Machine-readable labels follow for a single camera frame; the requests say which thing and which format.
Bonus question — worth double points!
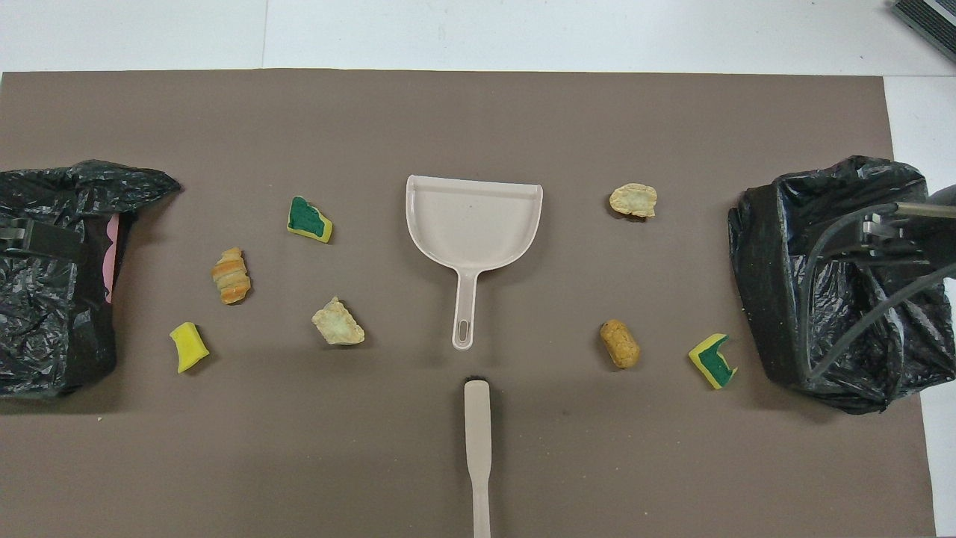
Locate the grey ribbed grille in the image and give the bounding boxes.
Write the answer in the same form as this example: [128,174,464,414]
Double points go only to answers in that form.
[893,0,956,64]

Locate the brown table mat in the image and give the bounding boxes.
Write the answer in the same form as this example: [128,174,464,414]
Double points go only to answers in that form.
[0,69,938,538]

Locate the beige plastic dustpan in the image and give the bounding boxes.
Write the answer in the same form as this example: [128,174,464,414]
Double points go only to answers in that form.
[406,175,544,351]

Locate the toy croissant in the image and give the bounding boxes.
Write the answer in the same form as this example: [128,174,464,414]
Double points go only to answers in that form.
[211,247,252,305]

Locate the brown bread roll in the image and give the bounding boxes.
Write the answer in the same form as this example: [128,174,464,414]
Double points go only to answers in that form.
[599,319,642,369]

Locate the beige brush black bristles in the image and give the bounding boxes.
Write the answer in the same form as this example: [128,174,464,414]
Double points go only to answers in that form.
[463,374,494,538]

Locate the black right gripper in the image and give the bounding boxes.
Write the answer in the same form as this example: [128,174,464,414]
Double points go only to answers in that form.
[863,183,956,288]

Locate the pink item in bin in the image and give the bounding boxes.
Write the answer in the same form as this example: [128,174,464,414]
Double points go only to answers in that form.
[105,215,122,303]

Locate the black bagged bin pink inside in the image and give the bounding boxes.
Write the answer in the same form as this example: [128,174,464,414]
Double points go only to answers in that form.
[0,159,182,398]

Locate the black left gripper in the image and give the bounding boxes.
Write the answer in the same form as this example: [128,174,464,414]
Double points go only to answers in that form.
[0,220,83,261]

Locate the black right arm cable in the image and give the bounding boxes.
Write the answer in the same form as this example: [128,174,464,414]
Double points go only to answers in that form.
[795,202,956,382]

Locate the green yellow sponge piece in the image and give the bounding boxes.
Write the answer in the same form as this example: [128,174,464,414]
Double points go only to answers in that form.
[287,196,334,244]
[688,333,739,390]

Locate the black bagged trash bin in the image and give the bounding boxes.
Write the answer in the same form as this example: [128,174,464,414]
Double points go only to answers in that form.
[727,155,956,415]

